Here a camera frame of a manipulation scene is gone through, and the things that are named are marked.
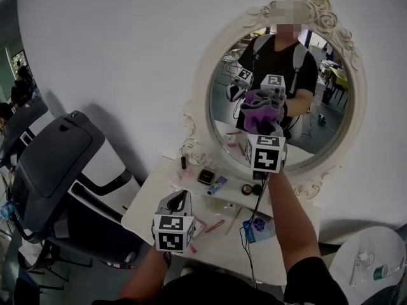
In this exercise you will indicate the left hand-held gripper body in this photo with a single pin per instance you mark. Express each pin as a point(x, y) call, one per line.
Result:
point(173, 234)

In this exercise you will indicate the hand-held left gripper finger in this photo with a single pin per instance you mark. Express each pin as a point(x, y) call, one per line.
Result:
point(188, 206)
point(165, 203)

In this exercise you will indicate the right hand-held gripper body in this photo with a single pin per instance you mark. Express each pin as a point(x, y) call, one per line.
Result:
point(265, 154)

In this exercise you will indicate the purple and grey cloth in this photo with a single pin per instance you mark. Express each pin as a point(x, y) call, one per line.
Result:
point(260, 114)

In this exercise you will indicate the white oval ornate mirror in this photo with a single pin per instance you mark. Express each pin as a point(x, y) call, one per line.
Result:
point(356, 106)

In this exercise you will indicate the person's left forearm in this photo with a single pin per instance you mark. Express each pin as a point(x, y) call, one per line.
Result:
point(144, 275)

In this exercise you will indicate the person's right forearm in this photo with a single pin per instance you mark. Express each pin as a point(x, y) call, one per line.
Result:
point(292, 218)

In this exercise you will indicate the white dressing table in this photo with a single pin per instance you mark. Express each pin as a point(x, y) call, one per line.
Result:
point(149, 214)

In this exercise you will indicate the small white box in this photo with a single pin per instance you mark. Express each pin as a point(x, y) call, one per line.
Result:
point(198, 227)

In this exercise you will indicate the red cosmetic pencil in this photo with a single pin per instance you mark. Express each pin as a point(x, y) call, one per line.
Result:
point(193, 249)

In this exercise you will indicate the brown square compact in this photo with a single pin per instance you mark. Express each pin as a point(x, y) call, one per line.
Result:
point(205, 176)

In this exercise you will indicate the blue cosmetic tube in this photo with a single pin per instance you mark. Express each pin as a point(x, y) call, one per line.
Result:
point(217, 185)

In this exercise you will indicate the round black compact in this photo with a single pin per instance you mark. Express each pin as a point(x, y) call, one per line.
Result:
point(257, 189)

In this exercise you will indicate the round eyeshadow compact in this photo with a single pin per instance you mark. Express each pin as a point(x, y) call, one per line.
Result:
point(247, 189)

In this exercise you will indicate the black lipstick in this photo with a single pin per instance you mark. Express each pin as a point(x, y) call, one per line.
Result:
point(183, 162)

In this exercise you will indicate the wooden nail file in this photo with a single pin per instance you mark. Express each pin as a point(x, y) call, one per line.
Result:
point(233, 221)

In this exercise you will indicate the person's black clothing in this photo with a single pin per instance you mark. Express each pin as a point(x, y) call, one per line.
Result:
point(222, 289)

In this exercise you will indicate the blue card packet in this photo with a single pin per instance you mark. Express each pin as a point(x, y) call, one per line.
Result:
point(264, 234)

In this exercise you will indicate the large dark grey cleaning machine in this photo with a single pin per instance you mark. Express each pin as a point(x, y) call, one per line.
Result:
point(57, 157)

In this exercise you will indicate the white round side table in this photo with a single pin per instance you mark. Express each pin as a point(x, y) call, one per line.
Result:
point(356, 243)

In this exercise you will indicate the white plastic strip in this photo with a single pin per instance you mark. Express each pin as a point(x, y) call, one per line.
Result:
point(357, 267)

